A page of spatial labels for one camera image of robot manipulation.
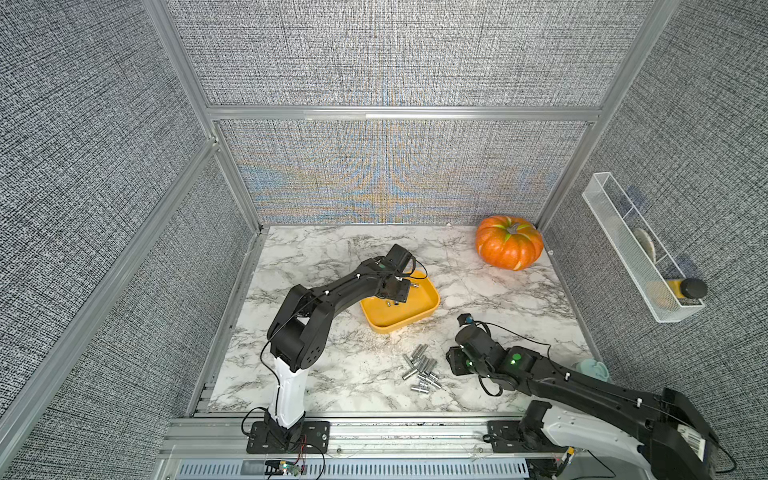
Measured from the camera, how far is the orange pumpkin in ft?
3.26

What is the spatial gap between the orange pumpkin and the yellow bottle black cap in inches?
15.3

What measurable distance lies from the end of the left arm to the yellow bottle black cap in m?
0.58

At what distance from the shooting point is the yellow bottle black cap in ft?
2.03

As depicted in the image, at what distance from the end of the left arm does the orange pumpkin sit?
0.35m

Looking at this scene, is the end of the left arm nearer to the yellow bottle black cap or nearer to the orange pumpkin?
the orange pumpkin

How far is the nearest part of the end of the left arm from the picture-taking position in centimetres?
69
